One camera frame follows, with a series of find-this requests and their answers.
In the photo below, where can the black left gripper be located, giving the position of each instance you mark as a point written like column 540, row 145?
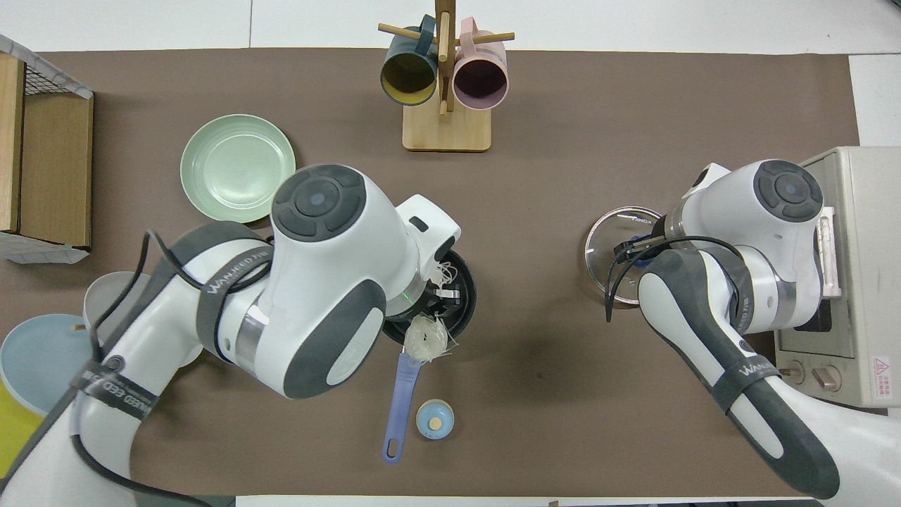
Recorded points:
column 456, row 278

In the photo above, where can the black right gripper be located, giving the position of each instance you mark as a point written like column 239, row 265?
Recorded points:
column 637, row 250

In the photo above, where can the glass lid blue knob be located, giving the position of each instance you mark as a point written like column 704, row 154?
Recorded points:
column 598, row 246

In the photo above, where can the white vermicelli bundle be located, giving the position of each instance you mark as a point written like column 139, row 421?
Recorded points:
column 424, row 339

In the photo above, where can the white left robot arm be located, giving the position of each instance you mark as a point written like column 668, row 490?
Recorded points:
column 317, row 282

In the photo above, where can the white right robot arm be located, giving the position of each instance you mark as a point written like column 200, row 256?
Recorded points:
column 774, row 225

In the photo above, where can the light green plate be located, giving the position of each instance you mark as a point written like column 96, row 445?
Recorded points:
column 236, row 165

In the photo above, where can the grey plate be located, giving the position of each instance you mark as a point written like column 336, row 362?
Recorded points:
column 105, row 296

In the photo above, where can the light blue plate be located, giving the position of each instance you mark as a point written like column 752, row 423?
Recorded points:
column 42, row 359

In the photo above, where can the yellow plate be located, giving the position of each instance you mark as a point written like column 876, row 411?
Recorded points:
column 14, row 429

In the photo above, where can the brown table mat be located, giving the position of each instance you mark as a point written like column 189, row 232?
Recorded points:
column 563, row 394

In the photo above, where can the wooden mug tree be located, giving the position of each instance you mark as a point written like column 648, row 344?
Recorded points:
column 447, row 130

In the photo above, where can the pink mug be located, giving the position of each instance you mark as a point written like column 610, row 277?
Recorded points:
column 481, row 81

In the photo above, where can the dark teal mug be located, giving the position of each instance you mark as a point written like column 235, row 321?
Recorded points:
column 408, row 74

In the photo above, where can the beige toaster oven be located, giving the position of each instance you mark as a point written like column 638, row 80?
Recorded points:
column 873, row 282

